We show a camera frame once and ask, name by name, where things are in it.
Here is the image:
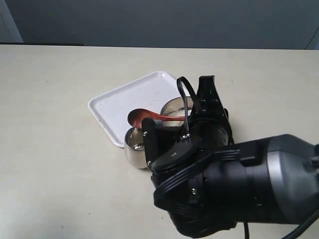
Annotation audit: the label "black cable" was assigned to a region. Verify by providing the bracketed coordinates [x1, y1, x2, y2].
[176, 76, 200, 139]

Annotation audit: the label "steel bowl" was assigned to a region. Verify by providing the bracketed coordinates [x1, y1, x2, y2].
[160, 97, 185, 126]

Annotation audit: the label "white rice grains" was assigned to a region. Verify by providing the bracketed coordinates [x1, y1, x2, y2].
[161, 107, 192, 128]

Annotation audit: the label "white plastic tray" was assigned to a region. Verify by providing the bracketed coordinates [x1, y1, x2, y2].
[88, 71, 179, 148]

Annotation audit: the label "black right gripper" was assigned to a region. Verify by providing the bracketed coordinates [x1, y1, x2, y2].
[142, 75, 234, 174]

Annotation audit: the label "dark red wooden spoon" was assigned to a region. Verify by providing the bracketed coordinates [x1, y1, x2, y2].
[127, 109, 185, 128]

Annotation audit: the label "small steel cup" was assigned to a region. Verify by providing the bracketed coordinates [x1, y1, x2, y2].
[124, 127, 147, 169]

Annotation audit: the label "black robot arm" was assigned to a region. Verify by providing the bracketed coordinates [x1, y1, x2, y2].
[142, 76, 319, 239]

